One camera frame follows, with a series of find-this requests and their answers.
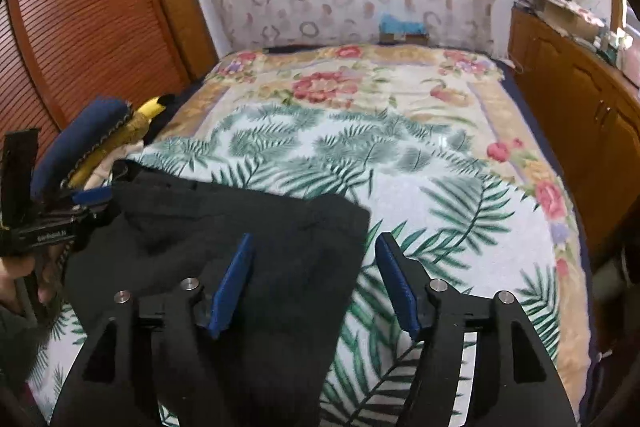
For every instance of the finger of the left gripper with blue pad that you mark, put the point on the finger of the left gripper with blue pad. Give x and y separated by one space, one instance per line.
94 196

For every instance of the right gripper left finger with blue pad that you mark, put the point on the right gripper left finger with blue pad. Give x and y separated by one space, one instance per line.
222 284

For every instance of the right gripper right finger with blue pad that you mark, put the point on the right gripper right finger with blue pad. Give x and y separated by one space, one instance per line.
405 281

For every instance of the black printed t-shirt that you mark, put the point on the black printed t-shirt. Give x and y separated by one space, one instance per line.
269 366

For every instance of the person's left hand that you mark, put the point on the person's left hand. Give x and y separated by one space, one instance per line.
30 284

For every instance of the navy folded garment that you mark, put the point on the navy folded garment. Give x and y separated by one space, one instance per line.
93 125

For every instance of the gold patterned folded cloth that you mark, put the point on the gold patterned folded cloth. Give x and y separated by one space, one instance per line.
95 169

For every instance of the palm leaf bed sheet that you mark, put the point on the palm leaf bed sheet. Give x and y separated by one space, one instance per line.
420 182

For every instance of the yellow plush toy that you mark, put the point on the yellow plush toy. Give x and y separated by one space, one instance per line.
154 107

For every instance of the floral bed blanket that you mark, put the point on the floral bed blanket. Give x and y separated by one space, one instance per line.
428 86

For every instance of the wooden louvered wardrobe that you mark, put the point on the wooden louvered wardrobe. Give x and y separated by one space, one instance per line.
57 56

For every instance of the cardboard box with blue cloth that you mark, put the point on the cardboard box with blue cloth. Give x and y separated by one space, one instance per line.
393 31

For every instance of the wooden sideboard cabinet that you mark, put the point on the wooden sideboard cabinet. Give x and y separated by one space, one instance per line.
591 122

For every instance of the open cardboard box with clutter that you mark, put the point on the open cardboard box with clutter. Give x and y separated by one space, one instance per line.
568 17

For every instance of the pink jar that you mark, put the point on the pink jar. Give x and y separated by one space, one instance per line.
630 62

